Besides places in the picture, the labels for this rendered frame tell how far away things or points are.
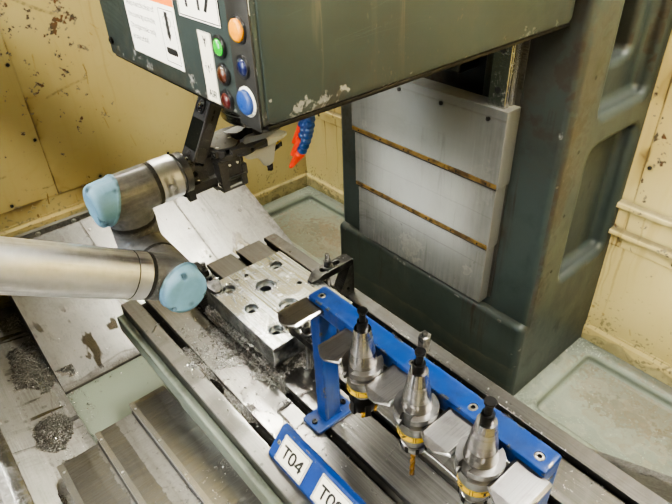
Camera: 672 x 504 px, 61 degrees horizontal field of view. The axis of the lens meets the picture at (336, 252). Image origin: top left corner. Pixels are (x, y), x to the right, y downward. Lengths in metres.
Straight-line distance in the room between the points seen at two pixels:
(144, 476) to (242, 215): 1.07
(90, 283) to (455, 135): 0.84
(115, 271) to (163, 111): 1.33
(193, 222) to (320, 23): 1.51
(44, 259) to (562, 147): 0.95
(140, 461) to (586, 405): 1.17
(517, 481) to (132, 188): 0.70
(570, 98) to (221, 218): 1.35
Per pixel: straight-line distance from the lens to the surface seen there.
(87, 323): 1.92
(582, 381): 1.82
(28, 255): 0.82
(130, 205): 0.96
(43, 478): 1.61
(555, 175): 1.27
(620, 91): 1.47
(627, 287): 1.75
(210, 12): 0.71
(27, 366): 1.91
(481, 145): 1.29
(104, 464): 1.52
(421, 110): 1.37
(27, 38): 1.95
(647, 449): 1.73
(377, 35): 0.76
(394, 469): 1.15
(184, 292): 0.89
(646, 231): 1.64
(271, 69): 0.66
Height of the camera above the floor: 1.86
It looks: 35 degrees down
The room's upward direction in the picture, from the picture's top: 2 degrees counter-clockwise
